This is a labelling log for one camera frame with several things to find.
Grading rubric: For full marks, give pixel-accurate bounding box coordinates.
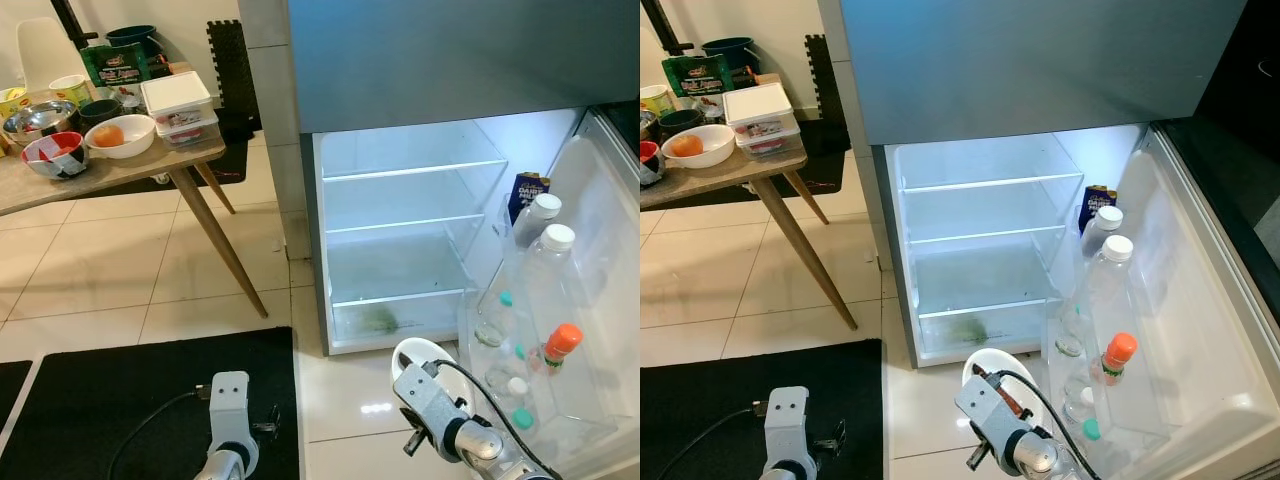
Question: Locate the black metal stand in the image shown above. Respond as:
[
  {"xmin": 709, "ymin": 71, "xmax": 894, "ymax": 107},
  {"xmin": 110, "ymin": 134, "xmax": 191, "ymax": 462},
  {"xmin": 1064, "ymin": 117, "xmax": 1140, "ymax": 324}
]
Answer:
[
  {"xmin": 640, "ymin": 0, "xmax": 696, "ymax": 56},
  {"xmin": 50, "ymin": 0, "xmax": 101, "ymax": 51}
]

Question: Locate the grey fridge door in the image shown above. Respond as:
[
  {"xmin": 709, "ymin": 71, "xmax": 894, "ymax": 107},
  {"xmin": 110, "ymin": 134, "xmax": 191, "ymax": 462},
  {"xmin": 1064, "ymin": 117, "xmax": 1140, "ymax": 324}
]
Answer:
[
  {"xmin": 1040, "ymin": 122, "xmax": 1280, "ymax": 480},
  {"xmin": 458, "ymin": 108, "xmax": 641, "ymax": 480}
]

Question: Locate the yellow open noodle cup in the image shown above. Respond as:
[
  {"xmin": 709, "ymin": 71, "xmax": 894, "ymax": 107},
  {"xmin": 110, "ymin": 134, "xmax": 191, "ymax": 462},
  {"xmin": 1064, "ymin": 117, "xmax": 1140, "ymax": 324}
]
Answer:
[
  {"xmin": 640, "ymin": 84, "xmax": 676, "ymax": 119},
  {"xmin": 48, "ymin": 75, "xmax": 93, "ymax": 109}
]

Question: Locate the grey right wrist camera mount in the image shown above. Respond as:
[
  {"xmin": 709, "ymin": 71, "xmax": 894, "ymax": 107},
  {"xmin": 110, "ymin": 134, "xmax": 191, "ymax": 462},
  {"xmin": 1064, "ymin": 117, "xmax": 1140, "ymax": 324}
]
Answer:
[
  {"xmin": 392, "ymin": 360, "xmax": 471, "ymax": 441},
  {"xmin": 953, "ymin": 372, "xmax": 1031, "ymax": 456}
]

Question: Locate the dark bowl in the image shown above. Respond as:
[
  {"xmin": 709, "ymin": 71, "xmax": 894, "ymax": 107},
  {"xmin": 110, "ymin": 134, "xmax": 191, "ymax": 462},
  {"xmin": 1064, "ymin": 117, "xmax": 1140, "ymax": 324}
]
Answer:
[
  {"xmin": 77, "ymin": 97, "xmax": 126, "ymax": 131},
  {"xmin": 657, "ymin": 108, "xmax": 706, "ymax": 141}
]

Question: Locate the black floor mat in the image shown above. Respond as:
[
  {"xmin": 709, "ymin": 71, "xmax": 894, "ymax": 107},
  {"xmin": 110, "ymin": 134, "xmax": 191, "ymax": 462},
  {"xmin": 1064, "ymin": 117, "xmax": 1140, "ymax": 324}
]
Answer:
[
  {"xmin": 640, "ymin": 340, "xmax": 884, "ymax": 480},
  {"xmin": 0, "ymin": 360, "xmax": 33, "ymax": 433},
  {"xmin": 0, "ymin": 327, "xmax": 301, "ymax": 480}
]

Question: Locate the wooden table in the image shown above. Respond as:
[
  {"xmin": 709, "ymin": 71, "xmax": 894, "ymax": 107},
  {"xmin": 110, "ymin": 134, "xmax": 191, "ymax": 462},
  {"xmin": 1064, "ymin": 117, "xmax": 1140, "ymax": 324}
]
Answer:
[
  {"xmin": 0, "ymin": 135, "xmax": 269, "ymax": 319},
  {"xmin": 640, "ymin": 130, "xmax": 859, "ymax": 331}
]

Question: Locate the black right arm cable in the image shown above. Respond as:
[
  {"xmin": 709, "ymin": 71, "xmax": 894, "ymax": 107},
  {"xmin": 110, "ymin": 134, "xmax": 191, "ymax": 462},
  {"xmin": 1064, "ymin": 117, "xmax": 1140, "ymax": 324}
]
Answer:
[
  {"xmin": 430, "ymin": 358, "xmax": 546, "ymax": 476},
  {"xmin": 990, "ymin": 370, "xmax": 1096, "ymax": 480}
]

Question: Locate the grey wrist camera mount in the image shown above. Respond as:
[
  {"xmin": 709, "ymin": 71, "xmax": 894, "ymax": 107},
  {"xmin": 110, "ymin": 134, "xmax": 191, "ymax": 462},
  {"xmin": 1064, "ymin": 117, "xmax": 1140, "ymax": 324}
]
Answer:
[
  {"xmin": 208, "ymin": 372, "xmax": 251, "ymax": 451},
  {"xmin": 765, "ymin": 387, "xmax": 809, "ymax": 466},
  {"xmin": 392, "ymin": 360, "xmax": 471, "ymax": 441},
  {"xmin": 953, "ymin": 372, "xmax": 1031, "ymax": 456}
]

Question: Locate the grey steel fridge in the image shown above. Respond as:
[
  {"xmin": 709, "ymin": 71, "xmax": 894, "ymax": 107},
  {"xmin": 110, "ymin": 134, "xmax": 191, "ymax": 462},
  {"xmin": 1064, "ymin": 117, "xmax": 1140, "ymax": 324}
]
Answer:
[
  {"xmin": 288, "ymin": 0, "xmax": 641, "ymax": 357},
  {"xmin": 838, "ymin": 0, "xmax": 1251, "ymax": 369}
]

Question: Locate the glass fridge shelf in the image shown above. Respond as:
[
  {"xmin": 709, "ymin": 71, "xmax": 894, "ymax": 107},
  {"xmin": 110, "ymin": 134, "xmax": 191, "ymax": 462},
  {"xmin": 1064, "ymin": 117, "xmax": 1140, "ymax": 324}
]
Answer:
[
  {"xmin": 320, "ymin": 145, "xmax": 511, "ymax": 183},
  {"xmin": 325, "ymin": 195, "xmax": 488, "ymax": 235},
  {"xmin": 330, "ymin": 262, "xmax": 469, "ymax": 308},
  {"xmin": 915, "ymin": 280, "xmax": 1061, "ymax": 321},
  {"xmin": 898, "ymin": 165, "xmax": 1086, "ymax": 196},
  {"xmin": 905, "ymin": 215, "xmax": 1066, "ymax": 248}
]

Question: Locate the green stock powder bag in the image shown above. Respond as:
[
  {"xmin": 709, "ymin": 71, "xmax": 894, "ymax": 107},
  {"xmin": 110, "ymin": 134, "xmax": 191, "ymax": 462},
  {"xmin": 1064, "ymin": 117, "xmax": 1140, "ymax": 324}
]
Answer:
[
  {"xmin": 662, "ymin": 55, "xmax": 736, "ymax": 111},
  {"xmin": 80, "ymin": 42, "xmax": 153, "ymax": 101}
]

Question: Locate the clear door shelf bin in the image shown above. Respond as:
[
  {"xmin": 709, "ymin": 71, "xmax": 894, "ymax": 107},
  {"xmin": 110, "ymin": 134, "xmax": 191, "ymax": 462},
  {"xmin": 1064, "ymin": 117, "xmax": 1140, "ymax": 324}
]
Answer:
[
  {"xmin": 458, "ymin": 280, "xmax": 621, "ymax": 461},
  {"xmin": 1040, "ymin": 300, "xmax": 1171, "ymax": 461}
]

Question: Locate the white plastic chair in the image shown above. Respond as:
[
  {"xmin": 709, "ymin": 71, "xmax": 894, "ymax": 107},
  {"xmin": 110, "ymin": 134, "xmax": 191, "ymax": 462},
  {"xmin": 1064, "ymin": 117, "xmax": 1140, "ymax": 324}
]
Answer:
[{"xmin": 15, "ymin": 17, "xmax": 89, "ymax": 96}]

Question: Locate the white lidded plastic container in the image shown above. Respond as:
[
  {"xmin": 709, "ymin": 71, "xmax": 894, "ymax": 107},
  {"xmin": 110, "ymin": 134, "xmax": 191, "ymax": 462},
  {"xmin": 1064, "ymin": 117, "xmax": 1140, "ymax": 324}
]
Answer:
[
  {"xmin": 722, "ymin": 83, "xmax": 801, "ymax": 158},
  {"xmin": 140, "ymin": 71, "xmax": 221, "ymax": 149}
]

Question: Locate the black foam puzzle mat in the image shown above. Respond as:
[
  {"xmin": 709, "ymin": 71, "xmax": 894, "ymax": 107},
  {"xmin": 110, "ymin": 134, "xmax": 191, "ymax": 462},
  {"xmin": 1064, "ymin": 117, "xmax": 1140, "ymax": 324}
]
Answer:
[
  {"xmin": 805, "ymin": 35, "xmax": 851, "ymax": 121},
  {"xmin": 207, "ymin": 20, "xmax": 263, "ymax": 131}
]

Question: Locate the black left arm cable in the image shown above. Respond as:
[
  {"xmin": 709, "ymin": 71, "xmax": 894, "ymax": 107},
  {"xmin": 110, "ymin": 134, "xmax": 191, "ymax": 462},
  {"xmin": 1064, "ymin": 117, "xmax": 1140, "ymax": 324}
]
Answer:
[
  {"xmin": 105, "ymin": 385, "xmax": 213, "ymax": 480},
  {"xmin": 670, "ymin": 400, "xmax": 769, "ymax": 480}
]

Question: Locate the brown sausage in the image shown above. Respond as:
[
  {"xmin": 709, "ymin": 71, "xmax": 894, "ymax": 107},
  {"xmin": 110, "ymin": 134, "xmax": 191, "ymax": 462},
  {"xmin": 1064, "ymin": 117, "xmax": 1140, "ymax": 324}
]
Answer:
[{"xmin": 985, "ymin": 372, "xmax": 1026, "ymax": 416}]

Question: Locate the orange capped clear bottle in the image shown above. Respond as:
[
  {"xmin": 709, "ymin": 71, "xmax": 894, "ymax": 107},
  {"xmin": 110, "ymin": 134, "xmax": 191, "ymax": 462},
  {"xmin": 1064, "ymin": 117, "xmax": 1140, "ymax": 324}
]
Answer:
[
  {"xmin": 530, "ymin": 322, "xmax": 584, "ymax": 401},
  {"xmin": 1095, "ymin": 332, "xmax": 1139, "ymax": 401}
]

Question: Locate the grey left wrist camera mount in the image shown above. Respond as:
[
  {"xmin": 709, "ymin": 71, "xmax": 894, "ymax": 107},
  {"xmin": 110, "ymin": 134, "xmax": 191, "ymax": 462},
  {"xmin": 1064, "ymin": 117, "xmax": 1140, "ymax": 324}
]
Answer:
[
  {"xmin": 208, "ymin": 372, "xmax": 251, "ymax": 451},
  {"xmin": 765, "ymin": 387, "xmax": 809, "ymax": 466}
]

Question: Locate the red patterned bowl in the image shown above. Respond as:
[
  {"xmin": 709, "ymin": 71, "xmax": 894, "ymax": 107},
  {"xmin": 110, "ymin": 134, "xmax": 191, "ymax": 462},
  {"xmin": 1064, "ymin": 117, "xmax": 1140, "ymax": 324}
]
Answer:
[
  {"xmin": 20, "ymin": 132, "xmax": 89, "ymax": 181},
  {"xmin": 640, "ymin": 140, "xmax": 666, "ymax": 188}
]

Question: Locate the blue chocolate milk carton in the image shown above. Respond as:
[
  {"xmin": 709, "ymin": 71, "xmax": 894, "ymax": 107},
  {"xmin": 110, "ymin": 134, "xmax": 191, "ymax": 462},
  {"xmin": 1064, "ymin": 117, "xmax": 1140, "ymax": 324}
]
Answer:
[
  {"xmin": 1078, "ymin": 185, "xmax": 1119, "ymax": 236},
  {"xmin": 507, "ymin": 172, "xmax": 551, "ymax": 226}
]

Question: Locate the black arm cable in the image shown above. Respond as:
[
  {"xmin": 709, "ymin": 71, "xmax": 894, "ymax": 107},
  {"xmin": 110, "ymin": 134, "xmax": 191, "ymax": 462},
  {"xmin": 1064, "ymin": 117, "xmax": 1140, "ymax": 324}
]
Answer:
[
  {"xmin": 670, "ymin": 400, "xmax": 769, "ymax": 480},
  {"xmin": 430, "ymin": 358, "xmax": 546, "ymax": 476},
  {"xmin": 990, "ymin": 370, "xmax": 1096, "ymax": 480},
  {"xmin": 105, "ymin": 385, "xmax": 213, "ymax": 480}
]

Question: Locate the blue plastic bucket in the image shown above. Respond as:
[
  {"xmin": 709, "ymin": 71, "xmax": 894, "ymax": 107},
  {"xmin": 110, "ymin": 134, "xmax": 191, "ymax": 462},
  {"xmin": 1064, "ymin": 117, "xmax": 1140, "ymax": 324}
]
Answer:
[
  {"xmin": 700, "ymin": 37, "xmax": 758, "ymax": 73},
  {"xmin": 105, "ymin": 25, "xmax": 161, "ymax": 61}
]

